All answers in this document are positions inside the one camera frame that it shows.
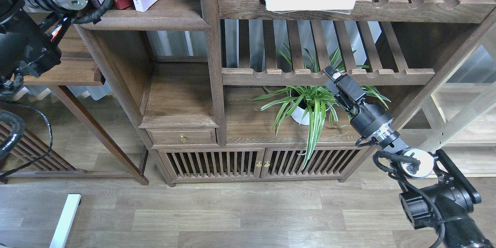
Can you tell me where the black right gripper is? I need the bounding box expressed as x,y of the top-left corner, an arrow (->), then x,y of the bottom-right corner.
324,65 -> 393,139

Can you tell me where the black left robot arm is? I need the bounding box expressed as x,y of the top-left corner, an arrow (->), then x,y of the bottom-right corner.
0,0 -> 114,102

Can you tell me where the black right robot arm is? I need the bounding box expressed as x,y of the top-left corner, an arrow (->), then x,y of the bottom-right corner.
324,65 -> 494,248

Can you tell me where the green spider plant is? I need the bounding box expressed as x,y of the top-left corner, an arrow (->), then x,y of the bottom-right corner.
248,47 -> 391,170

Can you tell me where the white plant pot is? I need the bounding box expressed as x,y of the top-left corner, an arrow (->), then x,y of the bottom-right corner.
289,89 -> 321,126

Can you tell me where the right slatted cabinet door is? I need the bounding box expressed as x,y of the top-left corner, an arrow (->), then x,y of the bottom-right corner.
260,146 -> 368,182

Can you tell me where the slatted cabinet door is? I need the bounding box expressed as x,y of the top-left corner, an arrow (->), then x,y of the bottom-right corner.
260,146 -> 368,182
158,148 -> 265,183

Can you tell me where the light wooden rack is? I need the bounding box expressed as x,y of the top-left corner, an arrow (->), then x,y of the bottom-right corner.
400,68 -> 496,177

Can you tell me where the dark wooden bookshelf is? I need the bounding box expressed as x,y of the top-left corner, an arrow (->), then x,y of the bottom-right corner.
76,0 -> 495,186

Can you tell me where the left slatted cabinet door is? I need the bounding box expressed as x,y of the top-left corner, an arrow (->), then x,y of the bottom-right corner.
158,148 -> 265,183

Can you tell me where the small wooden drawer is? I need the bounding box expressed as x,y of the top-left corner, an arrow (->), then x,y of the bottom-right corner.
146,129 -> 216,145

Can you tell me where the white table leg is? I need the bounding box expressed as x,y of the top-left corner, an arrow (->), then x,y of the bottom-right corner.
49,193 -> 81,248

